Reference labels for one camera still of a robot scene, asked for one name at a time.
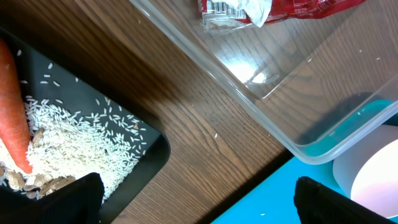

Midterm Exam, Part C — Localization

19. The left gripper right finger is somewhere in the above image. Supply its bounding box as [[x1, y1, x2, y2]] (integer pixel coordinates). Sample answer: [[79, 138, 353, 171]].
[[294, 176, 394, 224]]

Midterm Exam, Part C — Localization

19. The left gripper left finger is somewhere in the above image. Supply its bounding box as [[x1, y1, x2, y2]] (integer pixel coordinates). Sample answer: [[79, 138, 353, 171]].
[[1, 173, 104, 224]]

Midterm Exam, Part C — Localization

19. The pink bowl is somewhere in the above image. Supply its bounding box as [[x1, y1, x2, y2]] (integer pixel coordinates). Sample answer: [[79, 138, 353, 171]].
[[333, 124, 397, 218]]

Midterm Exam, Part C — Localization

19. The orange carrot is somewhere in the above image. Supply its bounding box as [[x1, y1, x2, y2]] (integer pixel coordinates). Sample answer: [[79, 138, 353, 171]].
[[1, 40, 32, 174]]

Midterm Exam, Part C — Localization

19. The white napkin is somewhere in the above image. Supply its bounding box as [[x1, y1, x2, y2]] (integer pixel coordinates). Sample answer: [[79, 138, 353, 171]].
[[225, 0, 272, 27]]

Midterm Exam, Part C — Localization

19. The red snack wrapper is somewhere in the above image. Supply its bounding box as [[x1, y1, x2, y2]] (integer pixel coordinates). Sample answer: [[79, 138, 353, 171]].
[[198, 0, 366, 32]]

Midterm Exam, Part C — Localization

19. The teal serving tray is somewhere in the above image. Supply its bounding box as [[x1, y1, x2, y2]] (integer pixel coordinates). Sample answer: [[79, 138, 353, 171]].
[[211, 99, 398, 224]]

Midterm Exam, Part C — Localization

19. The peanut shells pile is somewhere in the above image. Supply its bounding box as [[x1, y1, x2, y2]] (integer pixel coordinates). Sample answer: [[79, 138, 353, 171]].
[[1, 129, 81, 198]]

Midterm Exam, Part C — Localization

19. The spilled white rice pile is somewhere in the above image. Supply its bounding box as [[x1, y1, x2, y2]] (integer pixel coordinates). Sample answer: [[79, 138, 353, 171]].
[[0, 49, 149, 203]]

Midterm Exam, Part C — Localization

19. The clear plastic bin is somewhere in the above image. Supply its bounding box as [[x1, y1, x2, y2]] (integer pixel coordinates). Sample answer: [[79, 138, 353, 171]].
[[133, 0, 397, 164]]

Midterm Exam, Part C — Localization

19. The black plastic tray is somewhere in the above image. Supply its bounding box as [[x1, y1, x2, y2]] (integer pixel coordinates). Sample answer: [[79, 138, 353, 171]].
[[1, 28, 170, 223]]

